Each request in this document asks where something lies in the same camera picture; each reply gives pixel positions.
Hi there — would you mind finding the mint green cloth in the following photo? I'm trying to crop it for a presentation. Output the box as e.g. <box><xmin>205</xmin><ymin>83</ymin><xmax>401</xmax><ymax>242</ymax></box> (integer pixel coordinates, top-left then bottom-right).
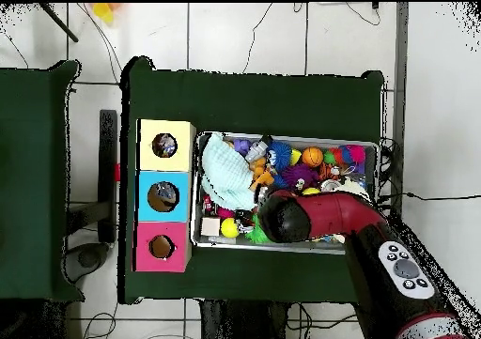
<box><xmin>200</xmin><ymin>131</ymin><xmax>259</xmax><ymax>212</ymax></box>

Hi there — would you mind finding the clear plastic packet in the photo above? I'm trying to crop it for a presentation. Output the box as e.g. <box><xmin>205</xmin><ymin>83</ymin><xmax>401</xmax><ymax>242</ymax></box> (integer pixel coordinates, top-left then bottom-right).
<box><xmin>153</xmin><ymin>184</ymin><xmax>179</xmax><ymax>209</ymax></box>

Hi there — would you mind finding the multicolour cartoon print cloth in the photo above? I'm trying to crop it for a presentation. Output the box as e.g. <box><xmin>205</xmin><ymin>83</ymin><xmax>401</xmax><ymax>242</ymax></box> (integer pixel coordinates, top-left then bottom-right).
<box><xmin>153</xmin><ymin>134</ymin><xmax>178</xmax><ymax>158</ymax></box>

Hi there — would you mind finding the shallow clear mesh bin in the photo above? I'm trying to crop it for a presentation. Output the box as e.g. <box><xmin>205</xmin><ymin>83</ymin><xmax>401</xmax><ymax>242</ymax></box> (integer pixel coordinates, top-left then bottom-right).
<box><xmin>191</xmin><ymin>131</ymin><xmax>380</xmax><ymax>257</ymax></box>

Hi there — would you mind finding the wooden box with three holes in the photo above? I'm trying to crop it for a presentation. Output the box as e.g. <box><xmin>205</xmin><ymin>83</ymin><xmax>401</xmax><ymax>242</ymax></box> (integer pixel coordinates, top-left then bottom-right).
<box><xmin>133</xmin><ymin>118</ymin><xmax>196</xmax><ymax>274</ymax></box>

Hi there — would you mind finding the orange plastic toy brick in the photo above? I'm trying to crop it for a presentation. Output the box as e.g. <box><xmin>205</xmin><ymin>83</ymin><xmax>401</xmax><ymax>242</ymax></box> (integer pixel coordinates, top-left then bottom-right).
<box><xmin>250</xmin><ymin>158</ymin><xmax>275</xmax><ymax>196</ymax></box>

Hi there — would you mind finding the yellow ball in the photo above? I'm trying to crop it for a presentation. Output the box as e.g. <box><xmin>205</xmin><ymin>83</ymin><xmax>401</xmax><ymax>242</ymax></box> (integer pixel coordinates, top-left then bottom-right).
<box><xmin>220</xmin><ymin>218</ymin><xmax>241</xmax><ymax>239</ymax></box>

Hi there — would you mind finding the small wooden cube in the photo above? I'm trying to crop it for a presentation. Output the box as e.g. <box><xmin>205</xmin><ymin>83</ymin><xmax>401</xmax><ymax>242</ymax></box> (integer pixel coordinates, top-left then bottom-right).
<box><xmin>201</xmin><ymin>216</ymin><xmax>223</xmax><ymax>238</ymax></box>

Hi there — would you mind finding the green spiky ball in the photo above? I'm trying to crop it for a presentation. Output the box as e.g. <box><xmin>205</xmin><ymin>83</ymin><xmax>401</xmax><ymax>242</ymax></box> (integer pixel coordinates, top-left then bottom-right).
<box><xmin>247</xmin><ymin>217</ymin><xmax>271</xmax><ymax>246</ymax></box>

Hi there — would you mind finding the orange toy basketball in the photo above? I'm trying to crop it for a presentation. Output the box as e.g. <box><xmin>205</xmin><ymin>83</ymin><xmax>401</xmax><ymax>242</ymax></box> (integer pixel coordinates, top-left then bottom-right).
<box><xmin>303</xmin><ymin>146</ymin><xmax>325</xmax><ymax>169</ymax></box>

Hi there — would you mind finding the pink spiky ball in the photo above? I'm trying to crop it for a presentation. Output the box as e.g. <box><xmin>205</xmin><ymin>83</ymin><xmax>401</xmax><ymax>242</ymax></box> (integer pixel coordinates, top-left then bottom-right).
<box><xmin>345</xmin><ymin>145</ymin><xmax>368</xmax><ymax>166</ymax></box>

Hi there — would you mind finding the cream yellow cloth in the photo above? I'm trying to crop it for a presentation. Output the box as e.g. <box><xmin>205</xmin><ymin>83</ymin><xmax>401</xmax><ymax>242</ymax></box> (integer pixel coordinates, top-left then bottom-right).
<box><xmin>330</xmin><ymin>179</ymin><xmax>375</xmax><ymax>246</ymax></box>

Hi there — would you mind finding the black chair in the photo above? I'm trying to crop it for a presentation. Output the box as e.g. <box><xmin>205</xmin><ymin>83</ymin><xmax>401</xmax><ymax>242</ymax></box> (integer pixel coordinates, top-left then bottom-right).
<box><xmin>66</xmin><ymin>109</ymin><xmax>121</xmax><ymax>284</ymax></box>

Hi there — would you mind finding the grey metal beam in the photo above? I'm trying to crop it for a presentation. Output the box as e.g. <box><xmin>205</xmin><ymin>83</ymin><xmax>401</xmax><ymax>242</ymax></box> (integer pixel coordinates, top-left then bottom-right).
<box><xmin>385</xmin><ymin>2</ymin><xmax>411</xmax><ymax>227</ymax></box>

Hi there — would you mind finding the green cloth side table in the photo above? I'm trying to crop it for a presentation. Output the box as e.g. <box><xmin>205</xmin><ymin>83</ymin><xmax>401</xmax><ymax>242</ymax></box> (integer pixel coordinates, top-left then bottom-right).
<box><xmin>0</xmin><ymin>59</ymin><xmax>83</xmax><ymax>302</ymax></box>

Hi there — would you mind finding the yellow floor object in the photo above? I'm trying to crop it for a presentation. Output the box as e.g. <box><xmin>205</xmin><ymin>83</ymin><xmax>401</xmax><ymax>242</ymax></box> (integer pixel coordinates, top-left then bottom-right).
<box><xmin>91</xmin><ymin>3</ymin><xmax>117</xmax><ymax>24</ymax></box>

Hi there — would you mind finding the black rod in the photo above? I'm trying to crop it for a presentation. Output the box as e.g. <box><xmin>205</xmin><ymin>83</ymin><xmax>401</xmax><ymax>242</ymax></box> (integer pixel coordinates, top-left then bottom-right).
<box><xmin>37</xmin><ymin>3</ymin><xmax>80</xmax><ymax>43</ymax></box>

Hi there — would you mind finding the black cable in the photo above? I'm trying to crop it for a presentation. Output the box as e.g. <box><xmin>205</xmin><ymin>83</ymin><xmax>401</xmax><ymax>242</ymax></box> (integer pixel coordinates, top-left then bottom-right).
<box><xmin>378</xmin><ymin>137</ymin><xmax>481</xmax><ymax>211</ymax></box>
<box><xmin>241</xmin><ymin>2</ymin><xmax>275</xmax><ymax>75</ymax></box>

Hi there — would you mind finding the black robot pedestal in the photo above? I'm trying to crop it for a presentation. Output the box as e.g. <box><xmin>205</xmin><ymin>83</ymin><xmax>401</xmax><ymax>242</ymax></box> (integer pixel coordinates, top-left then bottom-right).
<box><xmin>198</xmin><ymin>300</ymin><xmax>296</xmax><ymax>339</ymax></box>

